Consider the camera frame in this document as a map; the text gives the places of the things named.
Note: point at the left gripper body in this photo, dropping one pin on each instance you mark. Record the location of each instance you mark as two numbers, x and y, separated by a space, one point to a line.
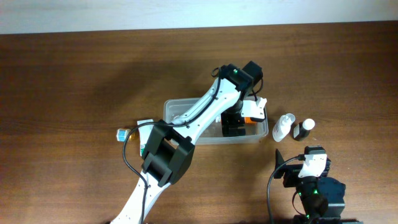
233 117

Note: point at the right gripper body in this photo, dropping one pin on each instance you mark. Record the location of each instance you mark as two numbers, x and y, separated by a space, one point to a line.
292 172

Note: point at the orange tablet tube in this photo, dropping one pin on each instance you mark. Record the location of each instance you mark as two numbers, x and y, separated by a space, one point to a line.
248 120

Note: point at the white green medicine box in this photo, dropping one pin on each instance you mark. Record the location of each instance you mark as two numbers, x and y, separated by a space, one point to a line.
144 133

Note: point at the small blue-label gold-cap bottle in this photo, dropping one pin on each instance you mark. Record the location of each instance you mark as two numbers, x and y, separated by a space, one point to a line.
122 134

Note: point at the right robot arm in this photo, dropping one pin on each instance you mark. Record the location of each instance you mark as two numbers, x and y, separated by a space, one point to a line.
321 196

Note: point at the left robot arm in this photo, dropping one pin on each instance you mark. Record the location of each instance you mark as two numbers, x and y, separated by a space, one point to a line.
170 147

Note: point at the clear plastic container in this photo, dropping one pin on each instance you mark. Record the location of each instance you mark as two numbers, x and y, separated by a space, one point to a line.
213 133

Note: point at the white bottle clear cap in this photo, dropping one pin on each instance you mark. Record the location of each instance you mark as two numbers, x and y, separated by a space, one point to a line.
282 127

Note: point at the dark bottle white cap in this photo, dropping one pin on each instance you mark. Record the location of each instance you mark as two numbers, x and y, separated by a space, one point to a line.
302 130

